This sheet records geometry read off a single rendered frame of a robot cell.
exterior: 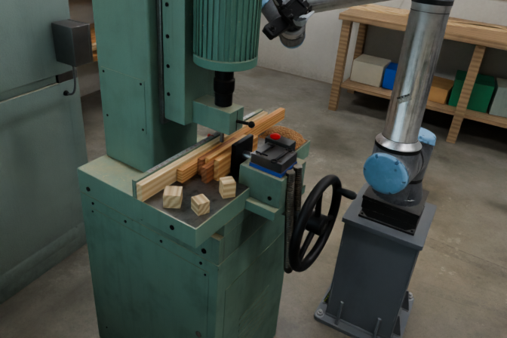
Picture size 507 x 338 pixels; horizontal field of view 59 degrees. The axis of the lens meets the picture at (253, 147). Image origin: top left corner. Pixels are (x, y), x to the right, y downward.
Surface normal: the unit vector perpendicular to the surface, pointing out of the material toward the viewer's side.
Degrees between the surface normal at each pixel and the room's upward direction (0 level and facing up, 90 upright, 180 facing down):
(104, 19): 90
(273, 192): 90
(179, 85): 90
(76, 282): 0
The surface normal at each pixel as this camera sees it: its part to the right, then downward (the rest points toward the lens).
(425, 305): 0.07, -0.88
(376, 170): -0.59, 0.37
